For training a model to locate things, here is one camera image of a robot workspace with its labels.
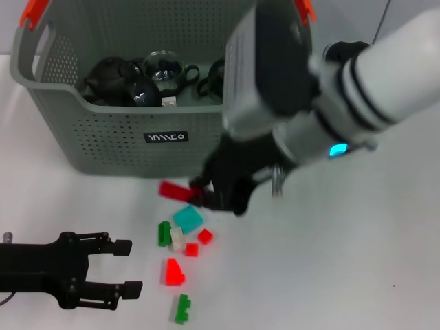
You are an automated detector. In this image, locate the dark green toy brick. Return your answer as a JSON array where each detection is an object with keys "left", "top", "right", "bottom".
[{"left": 157, "top": 220, "right": 173, "bottom": 248}]

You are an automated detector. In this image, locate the metal plug on right gripper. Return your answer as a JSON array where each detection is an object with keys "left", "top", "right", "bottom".
[{"left": 270, "top": 164, "right": 286, "bottom": 199}]

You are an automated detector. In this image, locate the green stepped toy brick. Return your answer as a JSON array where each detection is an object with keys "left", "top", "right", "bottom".
[{"left": 174, "top": 294, "right": 193, "bottom": 325}]

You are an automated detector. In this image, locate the glass teacup with black base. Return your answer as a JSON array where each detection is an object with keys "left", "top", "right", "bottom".
[
  {"left": 129, "top": 77, "right": 163, "bottom": 107},
  {"left": 197, "top": 57, "right": 226, "bottom": 102},
  {"left": 141, "top": 50, "right": 201, "bottom": 101}
]

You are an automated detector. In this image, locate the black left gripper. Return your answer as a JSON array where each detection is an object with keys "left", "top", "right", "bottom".
[{"left": 0, "top": 232, "right": 144, "bottom": 310}]

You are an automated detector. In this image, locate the grey perforated storage basket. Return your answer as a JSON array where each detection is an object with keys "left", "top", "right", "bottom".
[{"left": 8, "top": 0, "right": 319, "bottom": 178}]

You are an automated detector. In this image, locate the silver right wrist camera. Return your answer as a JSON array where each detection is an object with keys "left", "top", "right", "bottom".
[{"left": 221, "top": 0, "right": 319, "bottom": 142}]

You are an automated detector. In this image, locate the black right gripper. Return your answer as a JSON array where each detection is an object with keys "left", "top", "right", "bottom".
[{"left": 188, "top": 135, "right": 296, "bottom": 217}]

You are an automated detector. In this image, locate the teal square toy plate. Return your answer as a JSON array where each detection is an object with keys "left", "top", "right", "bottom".
[{"left": 171, "top": 204, "right": 204, "bottom": 236}]

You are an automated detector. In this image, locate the bright orange-red toy brick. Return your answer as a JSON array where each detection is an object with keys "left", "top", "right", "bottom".
[{"left": 164, "top": 257, "right": 186, "bottom": 287}]

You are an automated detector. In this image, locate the long dark red toy brick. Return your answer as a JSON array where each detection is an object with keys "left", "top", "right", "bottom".
[{"left": 158, "top": 180, "right": 204, "bottom": 204}]

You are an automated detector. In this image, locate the dark clay teapot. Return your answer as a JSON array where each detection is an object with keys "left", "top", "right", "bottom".
[{"left": 84, "top": 56, "right": 145, "bottom": 104}]

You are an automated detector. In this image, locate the small clear toy brick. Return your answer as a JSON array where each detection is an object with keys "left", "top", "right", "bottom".
[{"left": 170, "top": 226, "right": 186, "bottom": 253}]

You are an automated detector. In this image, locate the orange basket handle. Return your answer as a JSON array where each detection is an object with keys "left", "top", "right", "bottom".
[{"left": 19, "top": 0, "right": 316, "bottom": 30}]

